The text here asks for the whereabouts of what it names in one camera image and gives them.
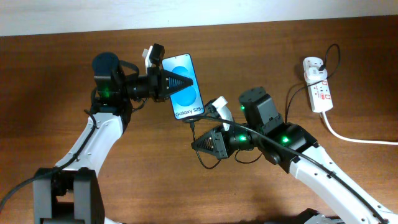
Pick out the blue Galaxy smartphone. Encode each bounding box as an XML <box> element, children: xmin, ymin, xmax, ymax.
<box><xmin>162</xmin><ymin>54</ymin><xmax>205</xmax><ymax>119</ymax></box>

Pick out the black charger cable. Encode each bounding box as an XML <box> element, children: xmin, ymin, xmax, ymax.
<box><xmin>188</xmin><ymin>43</ymin><xmax>342</xmax><ymax>170</ymax></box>

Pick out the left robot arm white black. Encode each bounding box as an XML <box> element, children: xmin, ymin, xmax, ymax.
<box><xmin>33</xmin><ymin>52</ymin><xmax>193</xmax><ymax>223</ymax></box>

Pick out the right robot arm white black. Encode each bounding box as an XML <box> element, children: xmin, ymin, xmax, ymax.
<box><xmin>192</xmin><ymin>87</ymin><xmax>397</xmax><ymax>223</ymax></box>

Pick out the white charger adapter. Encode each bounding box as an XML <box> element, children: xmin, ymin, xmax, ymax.
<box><xmin>304</xmin><ymin>67</ymin><xmax>328</xmax><ymax>83</ymax></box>

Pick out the white power strip cord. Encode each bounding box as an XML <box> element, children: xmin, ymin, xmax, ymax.
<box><xmin>320</xmin><ymin>111</ymin><xmax>398</xmax><ymax>146</ymax></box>

